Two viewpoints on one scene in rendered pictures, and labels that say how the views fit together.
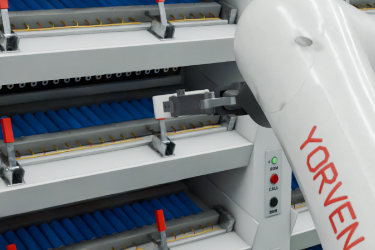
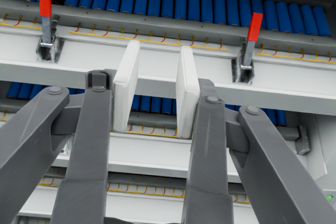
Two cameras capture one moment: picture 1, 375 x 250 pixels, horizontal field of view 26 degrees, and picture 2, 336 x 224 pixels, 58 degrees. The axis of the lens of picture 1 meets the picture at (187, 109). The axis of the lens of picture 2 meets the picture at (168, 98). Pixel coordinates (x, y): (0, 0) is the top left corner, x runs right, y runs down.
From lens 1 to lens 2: 0.93 m
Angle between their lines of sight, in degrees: 41
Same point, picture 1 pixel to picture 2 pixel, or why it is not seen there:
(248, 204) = (328, 149)
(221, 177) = not seen: hidden behind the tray
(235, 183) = (328, 121)
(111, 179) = (161, 86)
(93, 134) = (171, 29)
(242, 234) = (310, 165)
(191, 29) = not seen: outside the picture
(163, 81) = not seen: outside the picture
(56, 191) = not seen: hidden behind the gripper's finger
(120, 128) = (206, 31)
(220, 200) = (309, 122)
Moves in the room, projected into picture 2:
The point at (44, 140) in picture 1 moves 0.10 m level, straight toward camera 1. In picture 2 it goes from (110, 20) to (58, 48)
